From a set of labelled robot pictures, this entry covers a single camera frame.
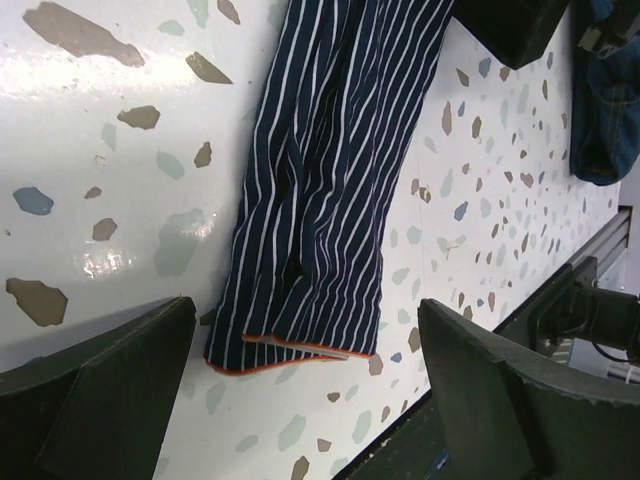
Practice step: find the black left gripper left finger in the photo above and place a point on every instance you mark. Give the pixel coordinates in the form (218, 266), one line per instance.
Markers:
(98, 409)

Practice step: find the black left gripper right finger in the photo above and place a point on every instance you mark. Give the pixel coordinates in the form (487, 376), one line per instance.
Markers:
(560, 423)

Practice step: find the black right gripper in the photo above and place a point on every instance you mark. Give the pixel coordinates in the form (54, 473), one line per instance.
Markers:
(516, 32)

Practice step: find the navy white striped underwear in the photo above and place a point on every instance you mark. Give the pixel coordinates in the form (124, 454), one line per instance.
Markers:
(339, 107)

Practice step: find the dark blue folded garment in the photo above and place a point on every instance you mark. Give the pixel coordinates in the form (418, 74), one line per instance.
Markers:
(605, 101)

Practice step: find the aluminium frame rail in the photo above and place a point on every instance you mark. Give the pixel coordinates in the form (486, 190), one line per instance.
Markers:
(609, 244)

